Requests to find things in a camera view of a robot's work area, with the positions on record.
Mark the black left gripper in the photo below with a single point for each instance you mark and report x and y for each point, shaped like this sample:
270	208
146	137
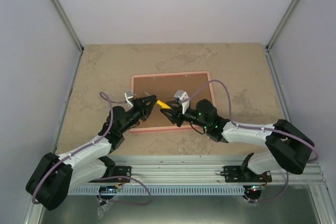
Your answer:
139	104

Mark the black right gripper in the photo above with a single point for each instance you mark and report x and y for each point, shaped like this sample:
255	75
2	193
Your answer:
176	117

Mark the yellow black pen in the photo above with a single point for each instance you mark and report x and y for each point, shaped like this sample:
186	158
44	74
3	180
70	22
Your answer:
162	104

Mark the pink picture frame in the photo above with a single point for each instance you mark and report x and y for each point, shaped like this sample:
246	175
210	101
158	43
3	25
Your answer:
212	87

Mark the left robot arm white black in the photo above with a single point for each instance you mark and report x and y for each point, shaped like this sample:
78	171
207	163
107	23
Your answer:
56	175

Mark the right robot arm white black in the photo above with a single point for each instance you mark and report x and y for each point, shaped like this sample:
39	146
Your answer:
257	163

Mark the metal sheet front panel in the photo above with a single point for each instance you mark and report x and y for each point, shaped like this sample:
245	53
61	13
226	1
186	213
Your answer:
299	204

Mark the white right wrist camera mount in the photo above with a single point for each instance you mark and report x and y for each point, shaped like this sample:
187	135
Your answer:
182	99

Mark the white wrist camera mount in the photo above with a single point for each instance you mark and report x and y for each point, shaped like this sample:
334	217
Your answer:
182	99
129	97

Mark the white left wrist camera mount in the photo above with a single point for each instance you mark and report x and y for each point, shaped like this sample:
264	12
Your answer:
129	97

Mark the aluminium rail front beam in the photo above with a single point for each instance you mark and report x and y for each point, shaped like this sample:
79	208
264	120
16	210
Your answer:
203	170

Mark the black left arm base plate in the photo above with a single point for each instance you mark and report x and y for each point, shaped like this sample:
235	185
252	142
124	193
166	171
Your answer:
118	171

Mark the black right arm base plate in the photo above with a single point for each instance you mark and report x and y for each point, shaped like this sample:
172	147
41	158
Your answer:
234	174

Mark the aluminium side rail right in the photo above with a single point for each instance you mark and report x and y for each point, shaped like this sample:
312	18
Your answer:
278	90

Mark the grey slotted cable duct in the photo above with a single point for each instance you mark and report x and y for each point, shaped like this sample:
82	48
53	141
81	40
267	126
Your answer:
165	190

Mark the aluminium corner post left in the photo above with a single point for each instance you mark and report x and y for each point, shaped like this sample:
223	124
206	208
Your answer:
64	18

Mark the aluminium corner post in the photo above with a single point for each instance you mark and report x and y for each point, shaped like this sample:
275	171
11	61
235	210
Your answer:
64	18
288	13

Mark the aluminium corner post right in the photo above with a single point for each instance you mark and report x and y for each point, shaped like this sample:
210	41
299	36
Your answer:
288	13

